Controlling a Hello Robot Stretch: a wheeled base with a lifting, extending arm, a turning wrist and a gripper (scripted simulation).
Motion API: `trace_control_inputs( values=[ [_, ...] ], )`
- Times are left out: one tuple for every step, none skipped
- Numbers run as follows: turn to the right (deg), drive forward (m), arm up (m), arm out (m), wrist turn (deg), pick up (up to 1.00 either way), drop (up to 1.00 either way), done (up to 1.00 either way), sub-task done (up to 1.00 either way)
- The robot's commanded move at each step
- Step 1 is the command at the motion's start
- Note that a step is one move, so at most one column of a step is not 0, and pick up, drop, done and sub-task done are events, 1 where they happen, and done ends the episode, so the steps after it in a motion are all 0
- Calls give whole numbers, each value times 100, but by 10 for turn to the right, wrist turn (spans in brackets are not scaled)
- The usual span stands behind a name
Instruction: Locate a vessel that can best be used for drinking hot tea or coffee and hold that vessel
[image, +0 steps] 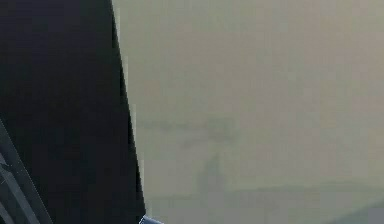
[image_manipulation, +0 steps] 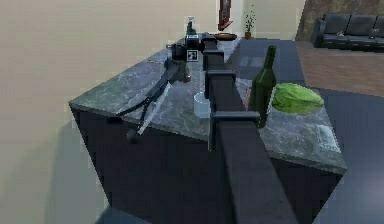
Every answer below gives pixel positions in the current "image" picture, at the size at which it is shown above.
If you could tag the black fridge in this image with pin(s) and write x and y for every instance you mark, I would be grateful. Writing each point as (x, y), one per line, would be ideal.
(63, 110)

